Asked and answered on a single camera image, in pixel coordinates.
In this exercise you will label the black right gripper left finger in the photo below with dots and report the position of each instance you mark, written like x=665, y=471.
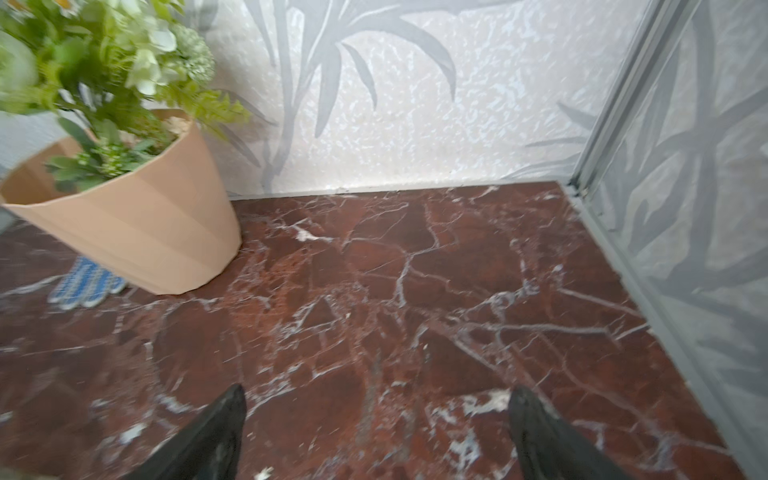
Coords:
x=209, y=447

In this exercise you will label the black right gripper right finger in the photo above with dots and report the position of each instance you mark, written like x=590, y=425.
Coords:
x=548, y=447

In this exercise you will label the blue dotted work glove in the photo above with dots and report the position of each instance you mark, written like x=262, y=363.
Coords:
x=86, y=285

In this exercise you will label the beige plastic flower pot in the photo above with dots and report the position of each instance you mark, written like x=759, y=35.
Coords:
x=168, y=227

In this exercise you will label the green white artificial flowers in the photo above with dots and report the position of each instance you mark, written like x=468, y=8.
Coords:
x=124, y=79

